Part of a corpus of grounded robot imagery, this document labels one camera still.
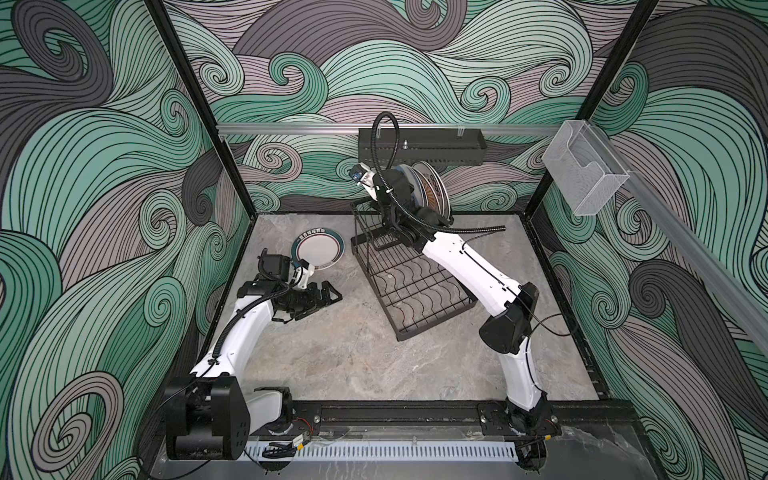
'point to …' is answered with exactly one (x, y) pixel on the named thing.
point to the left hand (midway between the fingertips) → (329, 299)
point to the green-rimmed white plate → (322, 247)
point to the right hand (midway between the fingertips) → (391, 176)
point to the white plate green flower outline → (444, 190)
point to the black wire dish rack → (412, 291)
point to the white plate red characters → (435, 195)
